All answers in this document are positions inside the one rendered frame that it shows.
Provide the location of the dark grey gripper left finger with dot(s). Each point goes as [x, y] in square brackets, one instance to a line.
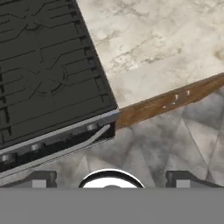
[43, 178]

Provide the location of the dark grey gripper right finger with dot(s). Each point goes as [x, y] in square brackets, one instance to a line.
[179, 178]

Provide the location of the silver stove knob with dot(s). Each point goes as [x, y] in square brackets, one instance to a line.
[35, 146]
[92, 127]
[6, 157]

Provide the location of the black stove with hob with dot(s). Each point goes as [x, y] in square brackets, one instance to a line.
[49, 67]

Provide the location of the round white and black object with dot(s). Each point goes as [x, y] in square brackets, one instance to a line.
[110, 181]

